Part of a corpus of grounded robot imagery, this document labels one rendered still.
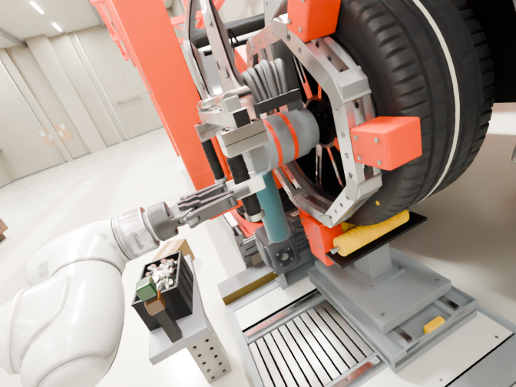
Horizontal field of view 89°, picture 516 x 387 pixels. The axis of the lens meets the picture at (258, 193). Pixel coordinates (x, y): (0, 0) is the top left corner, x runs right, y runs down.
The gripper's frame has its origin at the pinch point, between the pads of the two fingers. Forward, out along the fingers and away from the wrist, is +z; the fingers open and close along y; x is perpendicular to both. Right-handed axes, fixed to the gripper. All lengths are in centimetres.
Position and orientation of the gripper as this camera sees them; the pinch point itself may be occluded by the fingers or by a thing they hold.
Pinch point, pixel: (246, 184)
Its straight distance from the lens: 56.5
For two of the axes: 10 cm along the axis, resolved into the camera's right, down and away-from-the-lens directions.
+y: 3.5, 2.8, -8.9
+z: 8.9, -4.0, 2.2
